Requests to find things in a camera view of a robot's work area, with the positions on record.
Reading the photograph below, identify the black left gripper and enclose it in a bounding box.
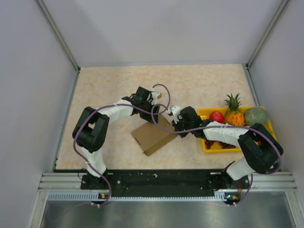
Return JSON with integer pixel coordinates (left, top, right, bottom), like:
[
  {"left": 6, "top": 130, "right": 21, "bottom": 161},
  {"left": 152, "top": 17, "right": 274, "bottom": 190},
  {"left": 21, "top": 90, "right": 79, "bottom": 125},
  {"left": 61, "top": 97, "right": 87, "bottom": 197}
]
[{"left": 140, "top": 100, "right": 161, "bottom": 124}]

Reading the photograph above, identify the brown cardboard box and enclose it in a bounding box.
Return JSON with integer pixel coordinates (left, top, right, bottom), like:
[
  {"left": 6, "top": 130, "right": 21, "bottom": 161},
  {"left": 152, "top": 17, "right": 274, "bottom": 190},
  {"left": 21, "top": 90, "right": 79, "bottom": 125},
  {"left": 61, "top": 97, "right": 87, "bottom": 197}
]
[{"left": 131, "top": 122, "right": 177, "bottom": 156}]

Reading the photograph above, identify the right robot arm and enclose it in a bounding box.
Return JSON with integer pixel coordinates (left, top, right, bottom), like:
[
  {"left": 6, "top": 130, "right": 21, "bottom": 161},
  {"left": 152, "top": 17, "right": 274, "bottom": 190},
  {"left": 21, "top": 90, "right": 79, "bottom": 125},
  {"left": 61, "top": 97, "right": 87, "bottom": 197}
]
[{"left": 167, "top": 106, "right": 284, "bottom": 188}]

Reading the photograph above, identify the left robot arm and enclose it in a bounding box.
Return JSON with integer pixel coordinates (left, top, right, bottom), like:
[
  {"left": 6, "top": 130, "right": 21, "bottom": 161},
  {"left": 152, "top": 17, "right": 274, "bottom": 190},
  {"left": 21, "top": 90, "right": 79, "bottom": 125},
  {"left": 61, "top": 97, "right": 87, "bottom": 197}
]
[{"left": 72, "top": 87, "right": 162, "bottom": 188}]

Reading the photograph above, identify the yellow plastic tray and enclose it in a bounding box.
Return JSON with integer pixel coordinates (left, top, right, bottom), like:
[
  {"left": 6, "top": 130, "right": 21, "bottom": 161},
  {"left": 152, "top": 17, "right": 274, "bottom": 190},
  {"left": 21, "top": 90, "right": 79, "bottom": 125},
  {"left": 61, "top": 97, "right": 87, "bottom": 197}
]
[{"left": 197, "top": 107, "right": 277, "bottom": 153}]

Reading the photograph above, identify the red apple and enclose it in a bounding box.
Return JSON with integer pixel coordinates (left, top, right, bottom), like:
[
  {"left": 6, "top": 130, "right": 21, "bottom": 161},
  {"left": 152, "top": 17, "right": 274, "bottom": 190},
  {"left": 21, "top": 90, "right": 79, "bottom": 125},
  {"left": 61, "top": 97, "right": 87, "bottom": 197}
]
[{"left": 209, "top": 111, "right": 224, "bottom": 123}]

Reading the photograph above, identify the purple grape bunch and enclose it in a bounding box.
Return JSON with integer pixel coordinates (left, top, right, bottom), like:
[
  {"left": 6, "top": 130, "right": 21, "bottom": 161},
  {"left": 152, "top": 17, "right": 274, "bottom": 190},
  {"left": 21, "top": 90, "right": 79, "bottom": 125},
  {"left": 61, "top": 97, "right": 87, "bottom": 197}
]
[{"left": 204, "top": 140, "right": 236, "bottom": 150}]

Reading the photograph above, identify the orange pineapple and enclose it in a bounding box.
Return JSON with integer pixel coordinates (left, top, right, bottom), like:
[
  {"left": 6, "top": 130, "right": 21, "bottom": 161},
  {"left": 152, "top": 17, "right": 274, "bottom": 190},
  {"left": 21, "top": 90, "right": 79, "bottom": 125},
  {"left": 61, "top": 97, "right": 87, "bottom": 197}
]
[{"left": 224, "top": 93, "right": 245, "bottom": 126}]

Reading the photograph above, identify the green melon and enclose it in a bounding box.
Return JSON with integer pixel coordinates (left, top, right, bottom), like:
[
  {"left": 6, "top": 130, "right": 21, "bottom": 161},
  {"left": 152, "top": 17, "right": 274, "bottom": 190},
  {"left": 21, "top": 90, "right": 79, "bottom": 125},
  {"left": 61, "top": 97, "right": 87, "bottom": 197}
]
[{"left": 244, "top": 107, "right": 269, "bottom": 126}]

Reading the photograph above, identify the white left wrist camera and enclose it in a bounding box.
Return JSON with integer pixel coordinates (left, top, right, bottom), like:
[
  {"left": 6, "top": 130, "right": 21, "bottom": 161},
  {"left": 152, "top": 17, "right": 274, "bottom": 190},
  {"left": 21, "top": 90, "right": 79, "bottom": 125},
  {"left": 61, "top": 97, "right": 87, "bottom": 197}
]
[{"left": 148, "top": 90, "right": 162, "bottom": 105}]

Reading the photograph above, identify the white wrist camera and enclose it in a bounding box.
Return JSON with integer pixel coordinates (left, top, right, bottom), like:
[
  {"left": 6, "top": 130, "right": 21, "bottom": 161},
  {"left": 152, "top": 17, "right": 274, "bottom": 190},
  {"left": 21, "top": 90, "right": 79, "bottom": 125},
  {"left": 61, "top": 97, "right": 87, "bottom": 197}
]
[
  {"left": 167, "top": 105, "right": 181, "bottom": 124},
  {"left": 148, "top": 90, "right": 162, "bottom": 105}
]

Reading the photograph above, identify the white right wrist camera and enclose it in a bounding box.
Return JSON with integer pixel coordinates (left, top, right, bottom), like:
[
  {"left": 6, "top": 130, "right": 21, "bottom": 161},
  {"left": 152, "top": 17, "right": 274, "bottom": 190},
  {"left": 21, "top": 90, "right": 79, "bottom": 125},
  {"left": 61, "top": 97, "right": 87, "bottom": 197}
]
[{"left": 167, "top": 105, "right": 181, "bottom": 124}]

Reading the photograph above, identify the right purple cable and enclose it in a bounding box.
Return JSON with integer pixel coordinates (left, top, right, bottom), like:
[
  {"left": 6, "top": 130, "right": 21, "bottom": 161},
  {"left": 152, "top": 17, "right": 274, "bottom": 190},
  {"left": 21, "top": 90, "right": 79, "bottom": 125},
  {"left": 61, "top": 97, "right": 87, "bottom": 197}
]
[{"left": 151, "top": 103, "right": 285, "bottom": 207}]

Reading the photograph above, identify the right aluminium frame post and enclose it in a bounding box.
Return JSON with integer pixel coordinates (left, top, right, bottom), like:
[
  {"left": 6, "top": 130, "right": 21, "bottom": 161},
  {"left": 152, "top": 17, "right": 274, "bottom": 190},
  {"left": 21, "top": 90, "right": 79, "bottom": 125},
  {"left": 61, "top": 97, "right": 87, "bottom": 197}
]
[{"left": 245, "top": 0, "right": 292, "bottom": 72}]

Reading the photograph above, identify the aluminium frame post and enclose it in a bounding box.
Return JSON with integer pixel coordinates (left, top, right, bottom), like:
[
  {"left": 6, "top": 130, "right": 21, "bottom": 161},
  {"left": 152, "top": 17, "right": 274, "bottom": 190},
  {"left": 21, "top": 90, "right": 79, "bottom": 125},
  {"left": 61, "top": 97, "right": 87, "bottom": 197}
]
[
  {"left": 245, "top": 0, "right": 292, "bottom": 72},
  {"left": 35, "top": 0, "right": 81, "bottom": 73}
]

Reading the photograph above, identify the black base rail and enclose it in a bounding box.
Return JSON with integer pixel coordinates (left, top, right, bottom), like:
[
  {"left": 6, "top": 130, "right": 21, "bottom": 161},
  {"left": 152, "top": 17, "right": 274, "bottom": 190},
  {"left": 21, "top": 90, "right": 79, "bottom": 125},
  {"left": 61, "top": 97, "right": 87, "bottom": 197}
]
[{"left": 80, "top": 169, "right": 249, "bottom": 198}]

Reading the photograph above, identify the left aluminium frame post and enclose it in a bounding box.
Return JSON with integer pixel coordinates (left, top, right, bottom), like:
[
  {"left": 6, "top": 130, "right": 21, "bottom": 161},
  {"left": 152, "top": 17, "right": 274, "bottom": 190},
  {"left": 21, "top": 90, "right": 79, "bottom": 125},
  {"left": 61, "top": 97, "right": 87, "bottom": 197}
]
[{"left": 35, "top": 0, "right": 81, "bottom": 73}]

